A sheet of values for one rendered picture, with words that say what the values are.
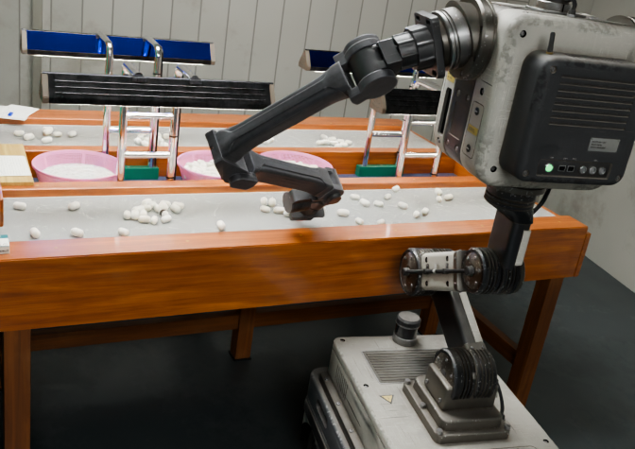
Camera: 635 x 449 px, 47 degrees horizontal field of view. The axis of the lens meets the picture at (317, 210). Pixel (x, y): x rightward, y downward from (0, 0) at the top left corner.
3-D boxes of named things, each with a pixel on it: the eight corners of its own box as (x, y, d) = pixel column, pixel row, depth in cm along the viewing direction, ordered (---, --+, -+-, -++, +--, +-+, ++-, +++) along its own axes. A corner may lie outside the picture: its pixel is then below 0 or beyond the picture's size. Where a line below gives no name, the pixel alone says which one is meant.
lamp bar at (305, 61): (445, 78, 297) (449, 60, 294) (306, 71, 269) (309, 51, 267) (435, 74, 303) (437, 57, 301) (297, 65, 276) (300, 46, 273)
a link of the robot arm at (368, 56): (410, 58, 140) (400, 35, 142) (359, 72, 138) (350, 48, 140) (403, 84, 148) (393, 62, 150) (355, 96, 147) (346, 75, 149)
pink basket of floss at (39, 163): (140, 192, 234) (141, 164, 231) (84, 216, 211) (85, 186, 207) (72, 171, 242) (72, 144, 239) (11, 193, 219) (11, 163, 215)
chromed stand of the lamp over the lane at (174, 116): (191, 228, 214) (205, 77, 198) (121, 231, 205) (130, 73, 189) (174, 203, 230) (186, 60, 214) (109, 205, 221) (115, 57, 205)
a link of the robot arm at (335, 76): (199, 177, 152) (186, 135, 155) (233, 191, 164) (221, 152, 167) (390, 70, 138) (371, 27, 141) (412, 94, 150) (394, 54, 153)
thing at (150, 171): (158, 179, 247) (167, 45, 231) (96, 180, 238) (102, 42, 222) (145, 160, 263) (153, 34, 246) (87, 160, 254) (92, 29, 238)
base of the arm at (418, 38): (446, 77, 143) (438, 16, 138) (407, 88, 142) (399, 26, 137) (428, 68, 151) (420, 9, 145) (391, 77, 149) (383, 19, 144)
